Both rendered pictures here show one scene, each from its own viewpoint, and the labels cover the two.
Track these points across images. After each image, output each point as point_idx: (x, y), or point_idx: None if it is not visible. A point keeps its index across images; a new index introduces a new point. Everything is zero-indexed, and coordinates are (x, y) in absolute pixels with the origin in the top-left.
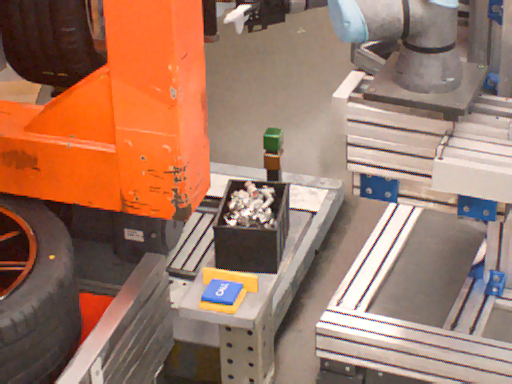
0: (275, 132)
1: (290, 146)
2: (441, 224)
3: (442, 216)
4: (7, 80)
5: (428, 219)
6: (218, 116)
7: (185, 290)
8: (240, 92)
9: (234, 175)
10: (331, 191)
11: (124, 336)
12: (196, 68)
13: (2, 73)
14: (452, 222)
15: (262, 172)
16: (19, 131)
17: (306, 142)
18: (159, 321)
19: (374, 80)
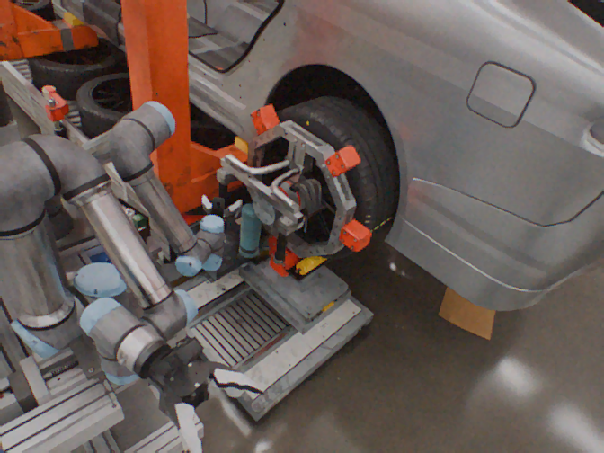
0: (137, 217)
1: (341, 433)
2: (130, 390)
3: (137, 396)
4: (495, 325)
5: (141, 387)
6: (404, 413)
7: (212, 290)
8: (436, 446)
9: (301, 361)
10: (249, 399)
11: (141, 205)
12: (150, 156)
13: (507, 326)
14: (127, 397)
15: (295, 376)
16: (217, 153)
17: (342, 447)
18: (161, 237)
19: (75, 208)
